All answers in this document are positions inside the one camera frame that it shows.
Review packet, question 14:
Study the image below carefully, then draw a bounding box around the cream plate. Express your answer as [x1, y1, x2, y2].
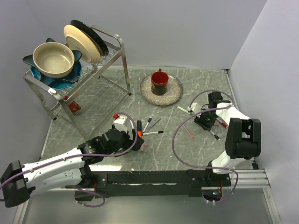
[64, 25, 102, 64]

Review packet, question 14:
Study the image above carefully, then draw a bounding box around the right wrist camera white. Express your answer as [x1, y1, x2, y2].
[187, 102, 201, 113]

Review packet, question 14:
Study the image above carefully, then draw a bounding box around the blue star-shaped dish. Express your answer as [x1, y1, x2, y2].
[22, 38, 82, 90]

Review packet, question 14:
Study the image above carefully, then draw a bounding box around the black plate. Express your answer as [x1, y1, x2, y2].
[71, 20, 109, 56]

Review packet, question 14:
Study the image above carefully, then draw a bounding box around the steel dish rack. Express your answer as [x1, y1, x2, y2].
[24, 25, 132, 140]

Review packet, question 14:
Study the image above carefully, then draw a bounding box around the beige ceramic bowl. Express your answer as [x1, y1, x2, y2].
[32, 42, 75, 79]

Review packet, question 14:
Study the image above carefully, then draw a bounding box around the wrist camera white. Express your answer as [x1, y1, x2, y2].
[113, 113, 127, 132]
[187, 102, 201, 113]

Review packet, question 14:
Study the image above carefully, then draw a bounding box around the purple pen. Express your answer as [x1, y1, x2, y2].
[147, 118, 161, 132]

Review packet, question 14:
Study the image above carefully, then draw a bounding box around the black red mug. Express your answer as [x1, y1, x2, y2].
[151, 69, 169, 96]

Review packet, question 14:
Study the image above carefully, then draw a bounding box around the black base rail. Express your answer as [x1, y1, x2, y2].
[76, 169, 231, 198]

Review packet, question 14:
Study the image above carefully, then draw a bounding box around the white pen pink tip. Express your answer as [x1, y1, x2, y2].
[182, 125, 194, 139]

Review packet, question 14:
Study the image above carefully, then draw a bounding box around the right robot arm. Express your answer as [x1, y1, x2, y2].
[188, 90, 261, 186]

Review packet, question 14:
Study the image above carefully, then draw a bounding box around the speckled grey plate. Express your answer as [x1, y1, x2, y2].
[140, 73, 183, 106]

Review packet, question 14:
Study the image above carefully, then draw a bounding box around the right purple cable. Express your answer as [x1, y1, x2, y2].
[172, 90, 239, 203]

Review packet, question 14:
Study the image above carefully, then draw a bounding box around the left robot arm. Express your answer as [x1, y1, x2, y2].
[0, 129, 144, 208]

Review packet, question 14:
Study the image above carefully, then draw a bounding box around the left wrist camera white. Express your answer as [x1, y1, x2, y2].
[113, 113, 127, 132]

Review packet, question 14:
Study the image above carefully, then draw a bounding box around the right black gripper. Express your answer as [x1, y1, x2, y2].
[194, 107, 218, 131]

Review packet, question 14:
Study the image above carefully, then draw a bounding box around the red sticker tag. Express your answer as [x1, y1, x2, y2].
[68, 101, 81, 115]

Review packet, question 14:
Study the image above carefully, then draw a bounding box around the orange cap black highlighter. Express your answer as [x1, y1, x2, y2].
[137, 120, 142, 138]

